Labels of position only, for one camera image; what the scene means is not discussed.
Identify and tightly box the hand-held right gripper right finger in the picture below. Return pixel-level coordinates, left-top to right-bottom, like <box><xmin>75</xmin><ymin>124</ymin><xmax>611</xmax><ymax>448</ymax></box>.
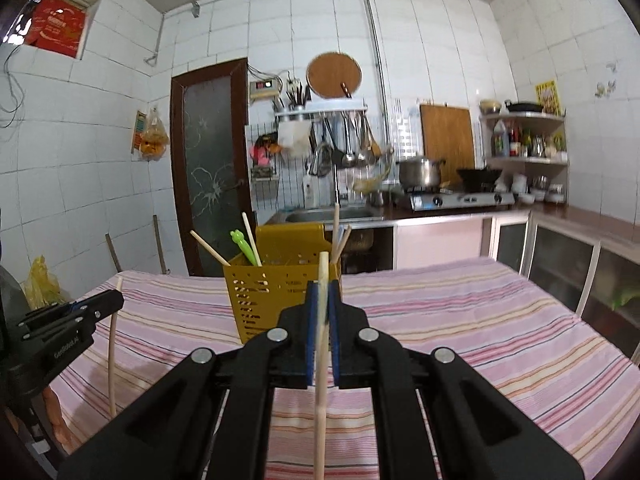
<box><xmin>328</xmin><ymin>286</ymin><xmax>587</xmax><ymax>480</ymax></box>

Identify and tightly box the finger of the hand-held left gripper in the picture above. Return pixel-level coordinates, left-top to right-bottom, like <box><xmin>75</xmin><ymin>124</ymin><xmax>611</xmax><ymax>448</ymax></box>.
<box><xmin>24</xmin><ymin>288</ymin><xmax>126</xmax><ymax>324</ymax></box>
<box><xmin>19</xmin><ymin>311</ymin><xmax>99</xmax><ymax>342</ymax></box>

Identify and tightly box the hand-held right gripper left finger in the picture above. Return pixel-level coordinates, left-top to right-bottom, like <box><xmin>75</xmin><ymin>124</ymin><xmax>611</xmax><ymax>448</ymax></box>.
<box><xmin>56</xmin><ymin>281</ymin><xmax>327</xmax><ymax>480</ymax></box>

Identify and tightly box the yellow perforated utensil holder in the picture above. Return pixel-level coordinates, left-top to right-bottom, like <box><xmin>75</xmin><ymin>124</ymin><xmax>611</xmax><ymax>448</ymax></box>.
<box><xmin>222</xmin><ymin>223</ymin><xmax>343</xmax><ymax>345</ymax></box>

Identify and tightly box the row of hanging kitchen utensils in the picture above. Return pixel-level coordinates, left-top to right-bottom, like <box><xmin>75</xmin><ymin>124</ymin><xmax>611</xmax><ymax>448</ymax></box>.
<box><xmin>309</xmin><ymin>112</ymin><xmax>385</xmax><ymax>177</ymax></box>

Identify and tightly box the yellow plastic bag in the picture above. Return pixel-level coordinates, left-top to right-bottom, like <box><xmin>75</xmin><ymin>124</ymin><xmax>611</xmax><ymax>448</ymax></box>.
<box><xmin>22</xmin><ymin>254</ymin><xmax>69</xmax><ymax>312</ymax></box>

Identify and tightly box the wooden stick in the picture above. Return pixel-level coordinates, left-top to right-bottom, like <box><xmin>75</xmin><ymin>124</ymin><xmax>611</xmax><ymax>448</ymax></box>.
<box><xmin>152</xmin><ymin>214</ymin><xmax>169</xmax><ymax>275</ymax></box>

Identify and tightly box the green frog-topped utensil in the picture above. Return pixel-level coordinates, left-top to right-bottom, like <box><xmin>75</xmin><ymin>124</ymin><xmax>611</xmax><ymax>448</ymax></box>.
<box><xmin>230</xmin><ymin>229</ymin><xmax>262</xmax><ymax>267</ymax></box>

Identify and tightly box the stainless steel sink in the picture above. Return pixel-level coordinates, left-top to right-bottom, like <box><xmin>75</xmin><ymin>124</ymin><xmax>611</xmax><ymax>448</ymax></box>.
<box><xmin>264</xmin><ymin>204</ymin><xmax>387</xmax><ymax>227</ymax></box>

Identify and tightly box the pink striped tablecloth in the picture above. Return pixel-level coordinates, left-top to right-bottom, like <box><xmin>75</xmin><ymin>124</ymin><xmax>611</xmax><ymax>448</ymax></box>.
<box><xmin>47</xmin><ymin>257</ymin><xmax>640</xmax><ymax>480</ymax></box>

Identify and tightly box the pink counter cabinet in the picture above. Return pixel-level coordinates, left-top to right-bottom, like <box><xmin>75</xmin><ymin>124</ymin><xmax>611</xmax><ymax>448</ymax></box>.
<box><xmin>392</xmin><ymin>212</ymin><xmax>494</xmax><ymax>271</ymax></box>

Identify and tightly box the steel faucet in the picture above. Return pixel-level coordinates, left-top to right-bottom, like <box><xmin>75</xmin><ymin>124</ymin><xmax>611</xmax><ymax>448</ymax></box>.
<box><xmin>331</xmin><ymin>159</ymin><xmax>352</xmax><ymax>207</ymax></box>

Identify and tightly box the plastic bag with orange contents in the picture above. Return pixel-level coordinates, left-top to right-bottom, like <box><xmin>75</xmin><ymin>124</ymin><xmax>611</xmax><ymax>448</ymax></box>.
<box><xmin>131</xmin><ymin>106</ymin><xmax>171</xmax><ymax>162</ymax></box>

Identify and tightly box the brown door with frosted glass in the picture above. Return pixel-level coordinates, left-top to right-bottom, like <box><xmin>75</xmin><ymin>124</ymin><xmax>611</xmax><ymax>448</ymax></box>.
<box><xmin>170</xmin><ymin>57</ymin><xmax>257</xmax><ymax>277</ymax></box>

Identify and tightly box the steel gas stove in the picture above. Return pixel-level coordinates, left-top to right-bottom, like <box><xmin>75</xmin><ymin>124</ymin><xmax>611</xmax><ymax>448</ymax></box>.
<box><xmin>394</xmin><ymin>187</ymin><xmax>516</xmax><ymax>212</ymax></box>

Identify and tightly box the steel cooking pot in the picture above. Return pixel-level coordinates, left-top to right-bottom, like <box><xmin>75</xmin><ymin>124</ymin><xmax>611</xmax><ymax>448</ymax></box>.
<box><xmin>397</xmin><ymin>156</ymin><xmax>447</xmax><ymax>189</ymax></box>

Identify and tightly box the white hanging cloth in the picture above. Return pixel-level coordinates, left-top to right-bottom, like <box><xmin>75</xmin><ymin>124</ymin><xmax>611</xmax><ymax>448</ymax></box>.
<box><xmin>277</xmin><ymin>119</ymin><xmax>311</xmax><ymax>154</ymax></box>

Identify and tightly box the black wok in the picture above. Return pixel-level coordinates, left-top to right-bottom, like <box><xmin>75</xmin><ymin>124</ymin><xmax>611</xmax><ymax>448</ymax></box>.
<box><xmin>455</xmin><ymin>166</ymin><xmax>504</xmax><ymax>192</ymax></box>

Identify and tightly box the rectangular wooden cutting board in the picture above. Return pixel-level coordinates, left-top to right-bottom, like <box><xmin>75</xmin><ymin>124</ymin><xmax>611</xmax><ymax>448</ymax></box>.
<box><xmin>418</xmin><ymin>103</ymin><xmax>477</xmax><ymax>174</ymax></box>

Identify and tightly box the cup of dark chopsticks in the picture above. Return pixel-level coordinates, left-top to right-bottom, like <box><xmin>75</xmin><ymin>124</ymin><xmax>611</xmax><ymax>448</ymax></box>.
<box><xmin>284</xmin><ymin>82</ymin><xmax>312</xmax><ymax>111</ymax></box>

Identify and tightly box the glass-door kitchen cabinet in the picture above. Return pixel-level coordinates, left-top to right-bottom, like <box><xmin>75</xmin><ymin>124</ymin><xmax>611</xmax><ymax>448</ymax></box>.
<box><xmin>480</xmin><ymin>209</ymin><xmax>640</xmax><ymax>357</ymax></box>

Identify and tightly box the round wooden cutting board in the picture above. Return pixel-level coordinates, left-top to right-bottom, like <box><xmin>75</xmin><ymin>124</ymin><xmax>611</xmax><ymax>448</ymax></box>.
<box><xmin>305</xmin><ymin>52</ymin><xmax>363</xmax><ymax>101</ymax></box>

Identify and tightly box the large clear bottle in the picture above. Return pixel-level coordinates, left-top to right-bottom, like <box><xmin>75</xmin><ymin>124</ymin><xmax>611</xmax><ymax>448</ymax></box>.
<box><xmin>492</xmin><ymin>119</ymin><xmax>511</xmax><ymax>158</ymax></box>

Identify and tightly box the corner kitchen shelf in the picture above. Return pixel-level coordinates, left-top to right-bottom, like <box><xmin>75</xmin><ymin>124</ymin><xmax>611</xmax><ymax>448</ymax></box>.
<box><xmin>478</xmin><ymin>109</ymin><xmax>571</xmax><ymax>207</ymax></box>

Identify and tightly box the red cardboard box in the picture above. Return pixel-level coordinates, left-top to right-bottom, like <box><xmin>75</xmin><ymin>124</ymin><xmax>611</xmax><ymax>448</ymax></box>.
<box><xmin>24</xmin><ymin>0</ymin><xmax>92</xmax><ymax>59</ymax></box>

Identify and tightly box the black pan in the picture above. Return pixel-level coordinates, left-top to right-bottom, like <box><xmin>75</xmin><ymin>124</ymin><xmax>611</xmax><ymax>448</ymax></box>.
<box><xmin>503</xmin><ymin>98</ymin><xmax>546</xmax><ymax>114</ymax></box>

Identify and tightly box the yellow packet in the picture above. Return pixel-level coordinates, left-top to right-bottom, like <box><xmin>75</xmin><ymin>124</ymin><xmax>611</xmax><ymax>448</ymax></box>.
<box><xmin>534</xmin><ymin>79</ymin><xmax>563</xmax><ymax>116</ymax></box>

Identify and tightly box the wire wall grid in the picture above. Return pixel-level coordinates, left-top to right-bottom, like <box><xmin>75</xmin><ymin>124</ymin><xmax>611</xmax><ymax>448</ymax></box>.
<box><xmin>244</xmin><ymin>122</ymin><xmax>312</xmax><ymax>212</ymax></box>

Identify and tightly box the white wall dish rack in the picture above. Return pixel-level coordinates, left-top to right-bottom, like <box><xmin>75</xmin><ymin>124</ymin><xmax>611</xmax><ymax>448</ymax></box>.
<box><xmin>272</xmin><ymin>102</ymin><xmax>370</xmax><ymax>124</ymax></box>

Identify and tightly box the black wall cable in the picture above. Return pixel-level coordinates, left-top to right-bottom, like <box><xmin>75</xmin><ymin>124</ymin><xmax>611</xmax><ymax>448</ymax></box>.
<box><xmin>0</xmin><ymin>49</ymin><xmax>27</xmax><ymax>129</ymax></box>

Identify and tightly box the white wall controller box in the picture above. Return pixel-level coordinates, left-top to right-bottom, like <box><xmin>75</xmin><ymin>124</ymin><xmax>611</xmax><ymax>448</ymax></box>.
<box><xmin>248</xmin><ymin>77</ymin><xmax>282</xmax><ymax>101</ymax></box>

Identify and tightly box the grey wall pipe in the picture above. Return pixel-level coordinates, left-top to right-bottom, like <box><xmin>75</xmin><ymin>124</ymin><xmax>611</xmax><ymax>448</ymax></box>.
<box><xmin>359</xmin><ymin>0</ymin><xmax>389</xmax><ymax>157</ymax></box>

